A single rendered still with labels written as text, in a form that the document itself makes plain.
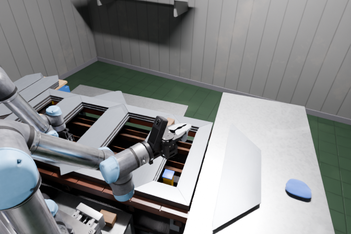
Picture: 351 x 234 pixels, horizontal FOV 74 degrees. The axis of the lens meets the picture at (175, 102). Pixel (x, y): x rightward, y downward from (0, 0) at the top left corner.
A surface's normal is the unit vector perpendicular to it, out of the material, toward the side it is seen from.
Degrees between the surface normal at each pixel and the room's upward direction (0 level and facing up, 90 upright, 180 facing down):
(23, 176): 82
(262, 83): 90
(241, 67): 90
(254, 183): 0
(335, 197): 0
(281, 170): 0
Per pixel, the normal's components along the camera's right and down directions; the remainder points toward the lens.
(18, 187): 0.62, 0.34
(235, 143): 0.02, -0.82
